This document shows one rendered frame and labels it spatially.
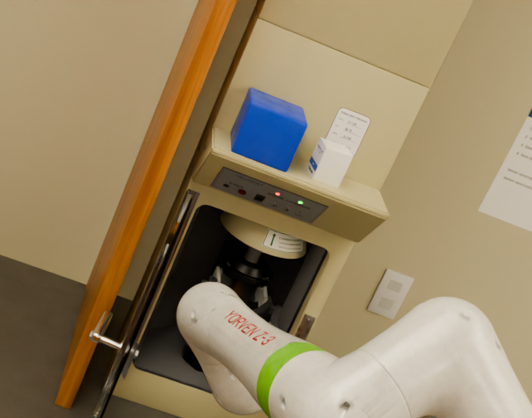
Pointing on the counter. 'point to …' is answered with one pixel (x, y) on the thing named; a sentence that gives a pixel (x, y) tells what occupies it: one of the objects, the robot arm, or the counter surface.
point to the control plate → (310, 208)
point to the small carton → (329, 162)
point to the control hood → (347, 209)
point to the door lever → (104, 332)
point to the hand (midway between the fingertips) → (239, 286)
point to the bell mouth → (263, 237)
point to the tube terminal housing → (400, 119)
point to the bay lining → (295, 279)
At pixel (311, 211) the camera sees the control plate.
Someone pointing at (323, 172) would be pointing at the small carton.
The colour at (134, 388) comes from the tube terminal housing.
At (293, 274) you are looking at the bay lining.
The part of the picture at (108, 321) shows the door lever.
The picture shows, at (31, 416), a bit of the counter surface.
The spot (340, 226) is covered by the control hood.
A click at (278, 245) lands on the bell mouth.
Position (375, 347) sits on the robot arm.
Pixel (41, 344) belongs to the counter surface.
